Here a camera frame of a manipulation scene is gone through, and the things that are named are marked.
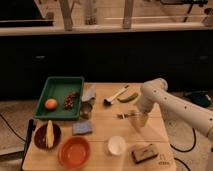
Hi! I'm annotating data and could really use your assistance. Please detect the dark maroon plate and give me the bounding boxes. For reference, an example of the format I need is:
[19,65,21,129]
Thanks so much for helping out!
[34,124,61,150]

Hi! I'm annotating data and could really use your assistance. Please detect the wooden cutting board table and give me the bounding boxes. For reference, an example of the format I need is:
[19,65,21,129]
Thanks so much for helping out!
[22,83,176,171]

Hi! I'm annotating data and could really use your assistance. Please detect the small metal cup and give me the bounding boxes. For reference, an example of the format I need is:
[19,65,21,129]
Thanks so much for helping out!
[80,102,92,119]

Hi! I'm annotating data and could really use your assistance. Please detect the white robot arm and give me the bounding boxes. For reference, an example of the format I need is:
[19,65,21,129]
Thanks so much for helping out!
[135,78,213,142]

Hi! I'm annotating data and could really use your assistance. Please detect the blue sponge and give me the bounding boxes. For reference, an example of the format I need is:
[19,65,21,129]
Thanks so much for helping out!
[72,121,92,135]

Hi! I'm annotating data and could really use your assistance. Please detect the orange fruit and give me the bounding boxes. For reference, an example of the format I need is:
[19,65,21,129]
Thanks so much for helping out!
[45,98,58,110]

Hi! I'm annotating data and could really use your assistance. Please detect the grey folded cloth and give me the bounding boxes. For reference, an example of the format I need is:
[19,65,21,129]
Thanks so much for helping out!
[81,84,96,102]

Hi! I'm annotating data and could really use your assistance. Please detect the red bowl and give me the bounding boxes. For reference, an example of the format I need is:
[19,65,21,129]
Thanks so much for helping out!
[58,136,90,169]

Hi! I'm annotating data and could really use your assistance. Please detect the black power cable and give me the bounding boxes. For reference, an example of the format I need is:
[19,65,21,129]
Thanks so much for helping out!
[169,126,198,171]

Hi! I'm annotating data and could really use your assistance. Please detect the brown grape bunch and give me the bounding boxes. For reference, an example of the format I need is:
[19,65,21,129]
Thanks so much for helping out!
[64,92,78,110]

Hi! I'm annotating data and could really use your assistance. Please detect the green plastic tray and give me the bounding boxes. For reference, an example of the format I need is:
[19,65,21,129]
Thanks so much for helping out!
[34,76,84,121]

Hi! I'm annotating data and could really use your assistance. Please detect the white cup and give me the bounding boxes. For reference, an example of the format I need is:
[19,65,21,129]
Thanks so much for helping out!
[107,136,126,156]

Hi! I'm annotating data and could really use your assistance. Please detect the yellow corn cob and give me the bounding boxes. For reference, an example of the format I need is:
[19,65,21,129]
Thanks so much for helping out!
[46,120,54,148]

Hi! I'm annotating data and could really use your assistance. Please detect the black table clamp bar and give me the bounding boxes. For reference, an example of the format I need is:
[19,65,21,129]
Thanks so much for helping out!
[22,119,36,163]

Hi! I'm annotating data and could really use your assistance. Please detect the silver metal fork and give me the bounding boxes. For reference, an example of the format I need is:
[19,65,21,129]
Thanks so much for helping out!
[116,113,139,119]

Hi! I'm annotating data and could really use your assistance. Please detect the teal object on floor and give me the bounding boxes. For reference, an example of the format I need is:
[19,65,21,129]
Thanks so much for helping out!
[191,92,212,108]

